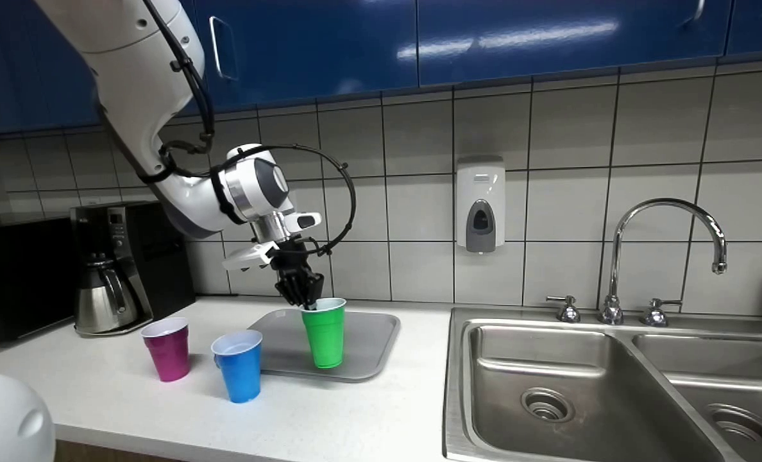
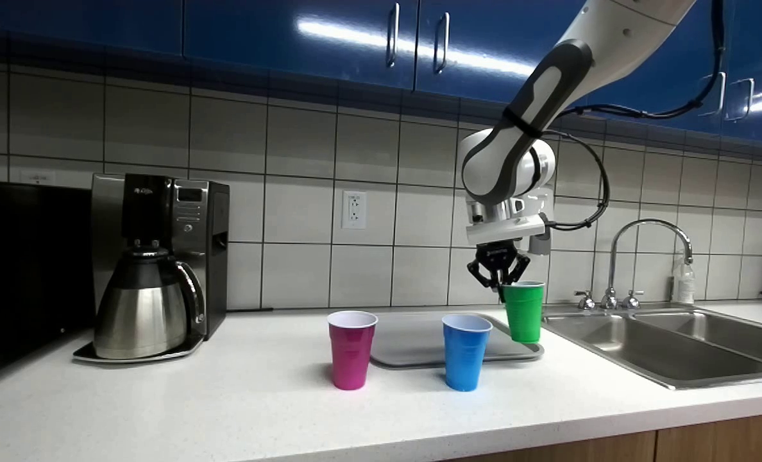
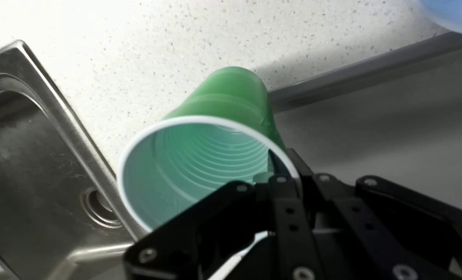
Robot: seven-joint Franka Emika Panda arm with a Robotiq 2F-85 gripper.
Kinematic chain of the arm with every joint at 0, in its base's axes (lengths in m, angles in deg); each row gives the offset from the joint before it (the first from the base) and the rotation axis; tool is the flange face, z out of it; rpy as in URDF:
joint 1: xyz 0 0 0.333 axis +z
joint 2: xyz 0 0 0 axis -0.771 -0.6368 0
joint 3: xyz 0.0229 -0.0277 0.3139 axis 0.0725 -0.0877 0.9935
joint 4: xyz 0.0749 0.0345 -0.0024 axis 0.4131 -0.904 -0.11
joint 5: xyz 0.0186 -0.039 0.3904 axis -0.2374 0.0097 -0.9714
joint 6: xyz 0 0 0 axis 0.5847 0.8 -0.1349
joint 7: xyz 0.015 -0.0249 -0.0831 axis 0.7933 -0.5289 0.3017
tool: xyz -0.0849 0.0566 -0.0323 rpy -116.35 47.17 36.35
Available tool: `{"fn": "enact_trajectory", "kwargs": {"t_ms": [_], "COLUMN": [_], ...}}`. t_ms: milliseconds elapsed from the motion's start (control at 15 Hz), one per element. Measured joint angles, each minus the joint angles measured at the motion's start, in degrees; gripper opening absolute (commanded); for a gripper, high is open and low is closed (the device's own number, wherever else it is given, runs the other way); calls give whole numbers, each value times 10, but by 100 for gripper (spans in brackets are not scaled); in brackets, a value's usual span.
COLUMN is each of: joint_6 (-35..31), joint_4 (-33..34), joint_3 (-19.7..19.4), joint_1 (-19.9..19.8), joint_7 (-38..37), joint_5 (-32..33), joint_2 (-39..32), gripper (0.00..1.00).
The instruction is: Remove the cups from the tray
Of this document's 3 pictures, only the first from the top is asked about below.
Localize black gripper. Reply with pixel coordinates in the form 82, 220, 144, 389
269, 238, 330, 311

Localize green plastic cup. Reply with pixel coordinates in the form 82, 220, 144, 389
300, 295, 350, 374

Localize blue plastic cup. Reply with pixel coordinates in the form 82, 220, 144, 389
208, 326, 267, 406

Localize magenta plastic cup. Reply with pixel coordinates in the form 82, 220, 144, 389
141, 315, 196, 385

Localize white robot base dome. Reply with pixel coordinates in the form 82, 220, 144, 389
0, 367, 58, 462

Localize grey plastic tray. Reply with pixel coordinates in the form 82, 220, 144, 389
247, 304, 403, 385

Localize stainless steel carafe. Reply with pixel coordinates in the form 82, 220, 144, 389
74, 254, 144, 335

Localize wooden lower cabinets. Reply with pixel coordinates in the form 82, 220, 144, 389
54, 438, 185, 462

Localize black microwave oven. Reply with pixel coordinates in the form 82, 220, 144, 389
0, 213, 82, 354

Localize stainless steel double sink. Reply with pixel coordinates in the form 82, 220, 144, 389
441, 304, 762, 462

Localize blue upper cabinets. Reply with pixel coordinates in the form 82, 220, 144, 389
0, 0, 762, 139

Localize chrome gooseneck faucet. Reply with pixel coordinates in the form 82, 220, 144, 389
598, 195, 732, 326

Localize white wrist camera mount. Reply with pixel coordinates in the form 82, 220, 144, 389
222, 209, 327, 275

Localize white wall soap dispenser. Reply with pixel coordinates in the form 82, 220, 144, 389
454, 155, 508, 254

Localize chrome faucet handle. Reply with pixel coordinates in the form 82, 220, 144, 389
640, 295, 685, 329
545, 291, 584, 326

